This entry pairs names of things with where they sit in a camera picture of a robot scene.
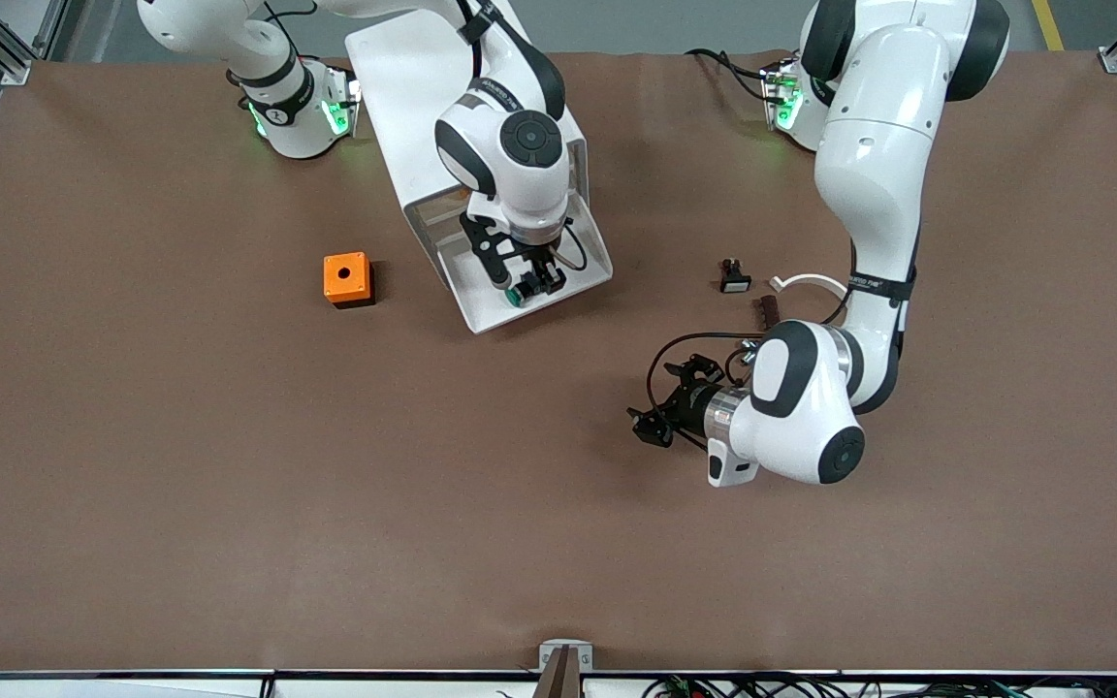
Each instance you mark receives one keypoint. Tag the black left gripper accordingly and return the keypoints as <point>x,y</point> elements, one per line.
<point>692,402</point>

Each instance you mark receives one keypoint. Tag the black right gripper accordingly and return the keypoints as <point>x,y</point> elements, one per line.
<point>544,262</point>

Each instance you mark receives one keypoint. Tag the green head push button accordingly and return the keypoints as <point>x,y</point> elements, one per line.
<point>517,296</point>

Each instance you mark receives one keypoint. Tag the white plastic cabinet drawer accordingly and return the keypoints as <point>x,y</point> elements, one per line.
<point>432,211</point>
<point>486,305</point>
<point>442,231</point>

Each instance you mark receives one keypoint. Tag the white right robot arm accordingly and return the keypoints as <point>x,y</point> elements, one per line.
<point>520,136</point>

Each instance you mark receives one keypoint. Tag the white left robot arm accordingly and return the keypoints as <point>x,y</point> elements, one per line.
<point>869,145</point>

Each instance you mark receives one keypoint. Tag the black white push button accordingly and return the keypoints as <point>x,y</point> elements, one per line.
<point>735,282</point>

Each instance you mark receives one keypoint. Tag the white drawer cabinet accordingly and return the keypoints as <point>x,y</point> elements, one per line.
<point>403,97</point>

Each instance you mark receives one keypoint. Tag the brown terminal block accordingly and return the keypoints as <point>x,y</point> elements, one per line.
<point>764,308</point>

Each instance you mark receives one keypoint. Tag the brown table cover mat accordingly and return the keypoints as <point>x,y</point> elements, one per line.
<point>558,533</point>

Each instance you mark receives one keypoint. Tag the silver key switch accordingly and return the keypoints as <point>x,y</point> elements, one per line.
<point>745,345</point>

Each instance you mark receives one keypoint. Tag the white curved plastic bracket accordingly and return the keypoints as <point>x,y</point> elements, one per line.
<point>811,279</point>

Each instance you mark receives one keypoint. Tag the orange button enclosure box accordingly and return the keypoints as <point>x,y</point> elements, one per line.
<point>345,276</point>

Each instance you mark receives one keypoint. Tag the grey metal mount bracket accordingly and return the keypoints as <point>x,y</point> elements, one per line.
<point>565,655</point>

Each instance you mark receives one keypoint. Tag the brown camera post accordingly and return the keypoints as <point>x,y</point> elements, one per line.
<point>561,683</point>

